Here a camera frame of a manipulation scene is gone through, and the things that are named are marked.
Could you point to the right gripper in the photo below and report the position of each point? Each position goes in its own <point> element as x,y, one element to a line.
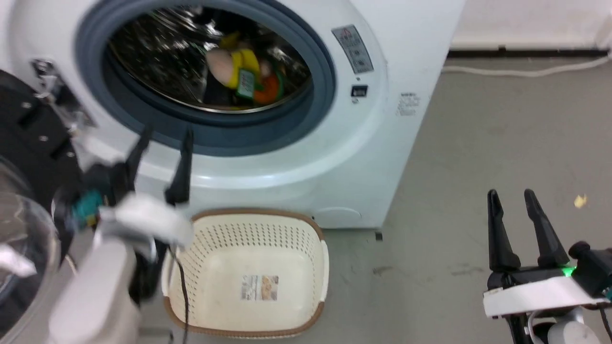
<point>535,291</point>

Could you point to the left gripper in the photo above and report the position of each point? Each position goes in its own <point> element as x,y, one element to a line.
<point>143,217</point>

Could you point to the yellow and pink plush doll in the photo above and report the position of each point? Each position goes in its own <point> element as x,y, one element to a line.
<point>234,64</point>

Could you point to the orange and green plush toy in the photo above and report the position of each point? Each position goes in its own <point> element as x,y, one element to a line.
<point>268,88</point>

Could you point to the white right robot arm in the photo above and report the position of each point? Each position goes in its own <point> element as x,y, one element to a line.
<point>569,334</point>

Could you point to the cream perforated laundry basket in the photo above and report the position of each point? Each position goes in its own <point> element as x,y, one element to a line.
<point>224,267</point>

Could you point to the printed basket label sticker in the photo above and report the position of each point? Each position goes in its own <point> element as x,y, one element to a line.
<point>259,287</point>

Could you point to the white front-load washing machine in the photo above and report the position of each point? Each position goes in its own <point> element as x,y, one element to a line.
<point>363,157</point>

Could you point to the grey rubber door gasket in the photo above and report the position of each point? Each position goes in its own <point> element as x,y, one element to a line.
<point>215,134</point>

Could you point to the small yellow floor scrap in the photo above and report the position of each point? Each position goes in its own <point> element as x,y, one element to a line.
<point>580,201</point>

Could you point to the shiny steel washer drum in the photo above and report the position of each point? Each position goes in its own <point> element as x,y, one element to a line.
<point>158,62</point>

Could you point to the metal door hinge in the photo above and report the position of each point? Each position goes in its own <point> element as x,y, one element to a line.
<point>60,93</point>

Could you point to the black glass washer door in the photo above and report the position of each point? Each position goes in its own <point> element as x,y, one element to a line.
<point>28,129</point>

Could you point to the grey printed text label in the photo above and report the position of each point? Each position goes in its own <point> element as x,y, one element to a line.
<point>408,104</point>

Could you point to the round filter cover panel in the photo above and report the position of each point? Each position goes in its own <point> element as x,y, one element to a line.
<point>340,217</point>

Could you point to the black baseboard strip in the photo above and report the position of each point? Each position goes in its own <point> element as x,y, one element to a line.
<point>526,53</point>

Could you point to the black door lock slot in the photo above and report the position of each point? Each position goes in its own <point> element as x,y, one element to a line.
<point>359,91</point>

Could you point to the grey warning sticker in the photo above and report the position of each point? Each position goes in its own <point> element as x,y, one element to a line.
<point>354,50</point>

